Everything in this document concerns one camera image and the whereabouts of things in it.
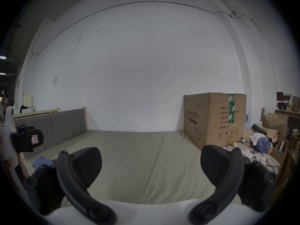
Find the bed with beige sheet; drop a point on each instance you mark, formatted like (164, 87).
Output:
(145, 160)

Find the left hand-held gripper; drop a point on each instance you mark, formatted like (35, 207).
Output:
(5, 144)

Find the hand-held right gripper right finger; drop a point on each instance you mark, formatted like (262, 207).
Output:
(230, 179)

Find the large brown carton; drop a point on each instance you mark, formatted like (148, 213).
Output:
(211, 121)

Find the small white device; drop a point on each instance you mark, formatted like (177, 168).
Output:
(256, 159)

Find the wooden shelf with items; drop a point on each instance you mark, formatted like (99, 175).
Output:
(289, 106)

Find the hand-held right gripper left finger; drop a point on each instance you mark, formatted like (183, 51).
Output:
(70, 186)

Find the pack of water bottles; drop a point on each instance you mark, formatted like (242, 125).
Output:
(248, 122)

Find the open brown carton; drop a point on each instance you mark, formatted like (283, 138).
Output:
(276, 123)

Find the grey padded headboard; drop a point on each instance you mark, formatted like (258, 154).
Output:
(58, 128)

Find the black tripod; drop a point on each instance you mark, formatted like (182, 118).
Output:
(262, 130)

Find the blue cloth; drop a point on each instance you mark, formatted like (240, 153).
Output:
(41, 162)

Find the pile of flat cartons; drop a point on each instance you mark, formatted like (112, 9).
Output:
(287, 153)

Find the blue-grey bunched garment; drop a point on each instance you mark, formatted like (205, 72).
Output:
(262, 144)

